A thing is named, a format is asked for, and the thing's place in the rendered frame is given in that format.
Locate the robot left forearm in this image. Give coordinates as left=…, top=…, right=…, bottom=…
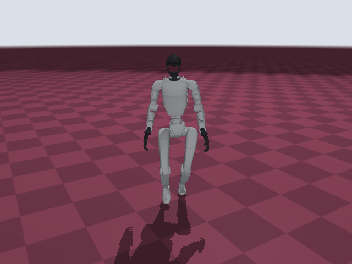
left=196, top=103, right=206, bottom=134

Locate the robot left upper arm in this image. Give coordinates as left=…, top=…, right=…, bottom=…
left=186, top=80, right=201, bottom=113

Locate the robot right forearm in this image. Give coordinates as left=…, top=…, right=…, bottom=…
left=146, top=103, right=155, bottom=132

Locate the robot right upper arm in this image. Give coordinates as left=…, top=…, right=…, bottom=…
left=150, top=80, right=162, bottom=112

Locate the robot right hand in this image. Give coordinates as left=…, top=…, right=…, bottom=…
left=144, top=127, right=151, bottom=151

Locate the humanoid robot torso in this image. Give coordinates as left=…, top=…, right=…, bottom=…
left=161, top=76, right=188, bottom=138

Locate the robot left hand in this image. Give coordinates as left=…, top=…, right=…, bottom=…
left=200, top=128, right=209, bottom=152

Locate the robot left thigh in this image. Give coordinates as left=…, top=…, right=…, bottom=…
left=181, top=126, right=198, bottom=175

